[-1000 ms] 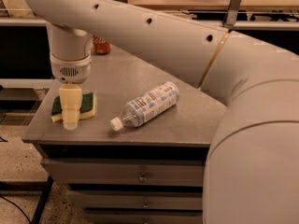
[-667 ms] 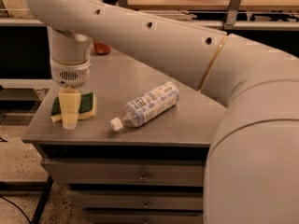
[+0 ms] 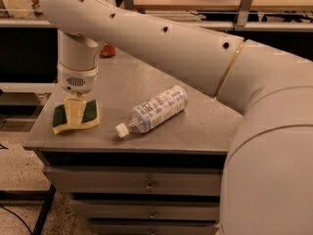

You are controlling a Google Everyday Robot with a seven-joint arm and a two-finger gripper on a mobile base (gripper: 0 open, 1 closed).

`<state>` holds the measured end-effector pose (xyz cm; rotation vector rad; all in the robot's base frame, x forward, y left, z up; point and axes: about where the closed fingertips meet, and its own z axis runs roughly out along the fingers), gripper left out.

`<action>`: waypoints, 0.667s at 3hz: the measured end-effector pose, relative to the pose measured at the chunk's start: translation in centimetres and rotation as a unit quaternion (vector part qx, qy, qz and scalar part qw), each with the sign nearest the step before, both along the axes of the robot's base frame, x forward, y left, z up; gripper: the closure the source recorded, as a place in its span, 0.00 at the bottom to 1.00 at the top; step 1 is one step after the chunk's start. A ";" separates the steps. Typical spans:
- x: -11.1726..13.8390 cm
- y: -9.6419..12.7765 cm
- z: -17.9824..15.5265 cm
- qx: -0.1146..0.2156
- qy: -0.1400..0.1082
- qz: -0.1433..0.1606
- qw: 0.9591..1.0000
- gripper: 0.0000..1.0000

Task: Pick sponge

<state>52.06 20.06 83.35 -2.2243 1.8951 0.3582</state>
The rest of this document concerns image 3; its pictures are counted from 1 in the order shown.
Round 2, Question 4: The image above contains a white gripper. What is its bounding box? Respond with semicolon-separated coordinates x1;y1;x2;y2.
58;63;98;125

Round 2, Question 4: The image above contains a green and yellow sponge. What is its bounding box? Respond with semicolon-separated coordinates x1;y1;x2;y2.
52;100;100;134

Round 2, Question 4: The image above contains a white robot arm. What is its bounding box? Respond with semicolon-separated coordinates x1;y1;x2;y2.
40;0;313;235

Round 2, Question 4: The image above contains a red cola can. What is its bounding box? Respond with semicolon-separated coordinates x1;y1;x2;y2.
100;43;116;58

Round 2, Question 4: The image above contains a clear plastic water bottle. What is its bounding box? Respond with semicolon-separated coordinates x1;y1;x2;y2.
115;85;188;138

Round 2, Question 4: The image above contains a grey metal drawer cabinet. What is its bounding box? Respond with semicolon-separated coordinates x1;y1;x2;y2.
23;52;242;235

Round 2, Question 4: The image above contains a bag on left shelf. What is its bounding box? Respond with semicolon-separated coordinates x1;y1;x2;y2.
0;0;42;19

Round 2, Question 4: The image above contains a metal railing with posts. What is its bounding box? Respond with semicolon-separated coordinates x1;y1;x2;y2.
1;0;313;27

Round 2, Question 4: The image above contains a black floor cable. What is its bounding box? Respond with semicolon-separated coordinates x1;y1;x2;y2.
0;203;35;235

